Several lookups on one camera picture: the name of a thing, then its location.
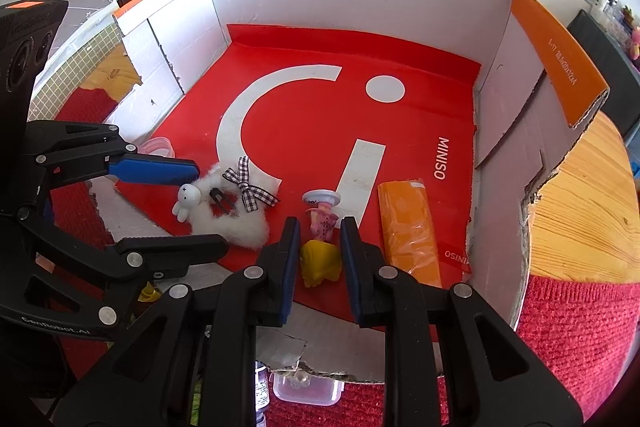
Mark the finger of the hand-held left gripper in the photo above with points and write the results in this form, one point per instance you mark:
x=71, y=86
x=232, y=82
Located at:
x=150, y=170
x=175, y=253

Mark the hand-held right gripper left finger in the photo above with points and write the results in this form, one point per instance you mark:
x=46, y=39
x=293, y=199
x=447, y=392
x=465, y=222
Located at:
x=291, y=272

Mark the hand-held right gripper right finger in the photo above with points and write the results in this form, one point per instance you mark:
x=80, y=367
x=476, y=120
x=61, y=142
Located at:
x=350, y=272

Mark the pink and yellow doll figurine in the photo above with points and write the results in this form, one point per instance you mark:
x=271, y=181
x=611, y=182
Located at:
x=322, y=222

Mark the white fluffy rabbit hair clip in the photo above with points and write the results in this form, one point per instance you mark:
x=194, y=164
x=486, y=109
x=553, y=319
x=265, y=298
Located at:
x=240, y=227

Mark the small clear plastic box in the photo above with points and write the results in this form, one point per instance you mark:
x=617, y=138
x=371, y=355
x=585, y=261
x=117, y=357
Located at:
x=305, y=392

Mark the small blue bottle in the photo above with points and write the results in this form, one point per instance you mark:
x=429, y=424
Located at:
x=262, y=389

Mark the clear round petri dish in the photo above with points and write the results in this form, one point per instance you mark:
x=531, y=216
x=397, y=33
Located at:
x=160, y=144

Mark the tiled ledge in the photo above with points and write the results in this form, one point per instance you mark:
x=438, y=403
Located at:
x=85, y=52

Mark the orange packet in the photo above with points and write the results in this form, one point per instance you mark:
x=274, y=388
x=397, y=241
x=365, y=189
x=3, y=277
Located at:
x=405, y=227

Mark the red bag with white logo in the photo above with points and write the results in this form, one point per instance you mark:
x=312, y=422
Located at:
x=400, y=142

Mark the red knitted mat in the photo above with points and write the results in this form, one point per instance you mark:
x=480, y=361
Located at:
x=575, y=332

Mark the black chair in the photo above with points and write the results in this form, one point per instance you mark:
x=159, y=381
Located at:
x=600, y=47

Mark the colourful small toys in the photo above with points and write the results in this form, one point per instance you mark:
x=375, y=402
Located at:
x=634, y=39

